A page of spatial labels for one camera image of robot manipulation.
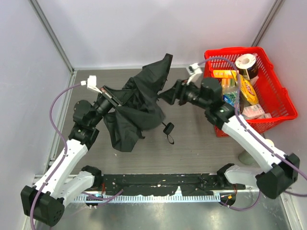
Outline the black folding umbrella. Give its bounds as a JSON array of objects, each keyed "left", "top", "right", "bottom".
[{"left": 104, "top": 54, "right": 173, "bottom": 152}]

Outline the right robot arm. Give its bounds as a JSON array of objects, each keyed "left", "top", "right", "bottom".
[{"left": 159, "top": 78, "right": 300, "bottom": 199}]

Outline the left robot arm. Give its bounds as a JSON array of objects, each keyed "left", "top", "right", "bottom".
[{"left": 21, "top": 86, "right": 119, "bottom": 230}]

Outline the yellow orange box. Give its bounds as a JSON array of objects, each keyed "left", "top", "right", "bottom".
[{"left": 213, "top": 69, "right": 237, "bottom": 79}]

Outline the clear green snack bag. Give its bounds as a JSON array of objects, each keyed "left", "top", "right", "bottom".
[{"left": 223, "top": 86, "right": 239, "bottom": 107}]

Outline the yellow Lays chips bag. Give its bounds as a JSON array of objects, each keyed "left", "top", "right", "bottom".
[{"left": 234, "top": 73, "right": 259, "bottom": 105}]

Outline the black wrapped toilet paper roll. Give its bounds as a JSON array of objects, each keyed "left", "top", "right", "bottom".
[{"left": 235, "top": 54, "right": 259, "bottom": 80}]

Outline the red plastic shopping basket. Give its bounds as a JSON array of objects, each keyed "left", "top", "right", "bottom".
[{"left": 204, "top": 46, "right": 298, "bottom": 134}]

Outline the green soap pump bottle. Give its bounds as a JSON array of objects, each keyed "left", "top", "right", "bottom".
[{"left": 238, "top": 139, "right": 274, "bottom": 168}]

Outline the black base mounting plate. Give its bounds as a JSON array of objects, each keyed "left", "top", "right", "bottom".
[{"left": 102, "top": 173, "right": 246, "bottom": 196}]

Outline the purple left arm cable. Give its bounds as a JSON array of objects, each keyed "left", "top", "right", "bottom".
[{"left": 30, "top": 82, "right": 125, "bottom": 228}]

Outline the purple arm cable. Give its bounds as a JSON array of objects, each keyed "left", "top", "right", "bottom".
[
  {"left": 198, "top": 57, "right": 307, "bottom": 212},
  {"left": 30, "top": 82, "right": 125, "bottom": 228}
]

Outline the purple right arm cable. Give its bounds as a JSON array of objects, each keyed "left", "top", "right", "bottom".
[{"left": 198, "top": 57, "right": 307, "bottom": 212}]

